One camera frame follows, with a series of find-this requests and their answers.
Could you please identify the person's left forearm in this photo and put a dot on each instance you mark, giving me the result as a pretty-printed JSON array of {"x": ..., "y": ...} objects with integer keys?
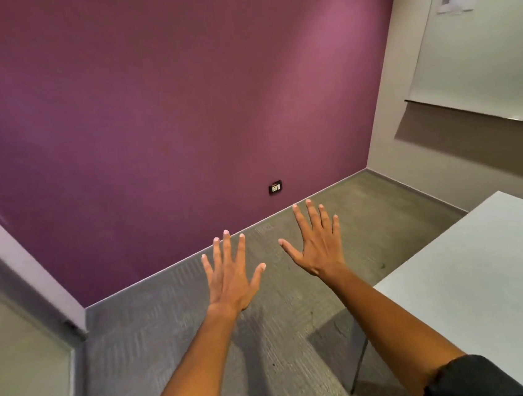
[{"x": 200, "y": 365}]

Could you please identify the person's left hand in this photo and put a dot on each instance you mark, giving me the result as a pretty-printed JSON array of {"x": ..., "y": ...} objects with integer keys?
[{"x": 229, "y": 287}]

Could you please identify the person's right hand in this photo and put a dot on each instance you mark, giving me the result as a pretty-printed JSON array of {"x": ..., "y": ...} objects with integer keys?
[{"x": 320, "y": 250}]

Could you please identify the black wall socket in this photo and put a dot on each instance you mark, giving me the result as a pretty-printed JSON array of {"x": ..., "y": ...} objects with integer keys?
[{"x": 275, "y": 187}]

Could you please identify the glass partition with grey frame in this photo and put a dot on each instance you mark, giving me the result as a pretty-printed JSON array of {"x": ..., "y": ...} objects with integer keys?
[{"x": 21, "y": 351}]

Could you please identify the person's black right sleeve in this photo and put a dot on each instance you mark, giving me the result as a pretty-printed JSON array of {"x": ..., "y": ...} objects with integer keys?
[{"x": 476, "y": 380}]

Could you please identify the white wall whiteboard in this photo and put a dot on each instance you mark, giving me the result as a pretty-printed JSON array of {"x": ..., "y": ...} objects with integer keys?
[{"x": 498, "y": 54}]

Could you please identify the person's right forearm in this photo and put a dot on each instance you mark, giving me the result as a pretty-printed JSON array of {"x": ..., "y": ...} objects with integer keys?
[{"x": 391, "y": 326}]

